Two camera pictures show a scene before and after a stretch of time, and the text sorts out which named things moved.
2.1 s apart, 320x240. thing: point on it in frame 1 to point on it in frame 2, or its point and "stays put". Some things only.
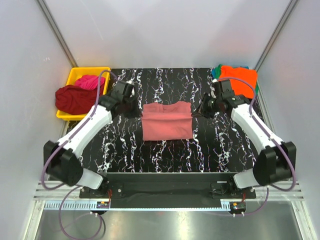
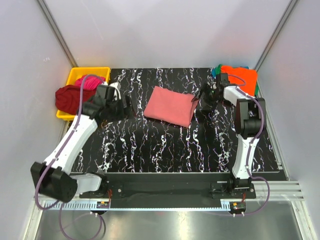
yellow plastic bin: [102, 72] stays put
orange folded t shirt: [239, 87] stays put
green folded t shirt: [217, 71] stays put
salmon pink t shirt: [171, 121] to [170, 106]
